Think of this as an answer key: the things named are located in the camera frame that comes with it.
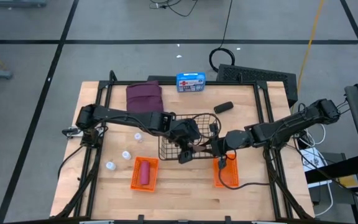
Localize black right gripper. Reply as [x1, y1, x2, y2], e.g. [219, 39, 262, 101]
[210, 129, 254, 157]

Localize yellow hanging cable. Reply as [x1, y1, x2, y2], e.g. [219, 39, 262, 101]
[298, 0, 326, 83]

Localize black floor cable tangle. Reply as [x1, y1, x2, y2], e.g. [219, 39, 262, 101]
[149, 0, 198, 18]

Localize black bandage roll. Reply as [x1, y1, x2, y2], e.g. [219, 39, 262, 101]
[213, 101, 234, 114]

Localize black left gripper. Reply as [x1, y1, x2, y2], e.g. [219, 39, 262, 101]
[170, 118, 213, 151]

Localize white cable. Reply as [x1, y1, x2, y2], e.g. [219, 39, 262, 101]
[305, 123, 336, 217]

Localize orange plastic slotted basket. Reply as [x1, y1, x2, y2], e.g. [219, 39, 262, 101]
[130, 156, 160, 193]
[213, 154, 240, 189]

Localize black wire basket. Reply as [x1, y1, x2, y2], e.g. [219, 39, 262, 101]
[158, 113, 222, 162]

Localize black coiled floor cable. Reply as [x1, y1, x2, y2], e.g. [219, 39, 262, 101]
[208, 0, 236, 73]

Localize white paper sheets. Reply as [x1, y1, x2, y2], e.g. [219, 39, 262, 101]
[300, 147, 326, 187]

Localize maroon cloth bag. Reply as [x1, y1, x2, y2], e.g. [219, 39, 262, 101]
[126, 80, 165, 114]

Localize black left camera cable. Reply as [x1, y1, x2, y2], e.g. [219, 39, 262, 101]
[193, 112, 223, 141]

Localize black right camera cable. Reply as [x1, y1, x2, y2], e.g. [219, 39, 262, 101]
[218, 154, 272, 190]

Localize black aluminium table frame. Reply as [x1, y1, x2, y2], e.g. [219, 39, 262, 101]
[50, 70, 315, 224]

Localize black camera cable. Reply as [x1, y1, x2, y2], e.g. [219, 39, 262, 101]
[193, 112, 223, 141]
[218, 154, 272, 190]

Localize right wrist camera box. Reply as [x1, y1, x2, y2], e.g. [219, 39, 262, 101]
[217, 156, 229, 170]

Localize blue first aid kit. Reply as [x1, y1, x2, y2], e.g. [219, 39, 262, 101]
[175, 72, 207, 93]

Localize pink bandage roll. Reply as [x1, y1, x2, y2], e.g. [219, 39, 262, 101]
[139, 161, 151, 186]

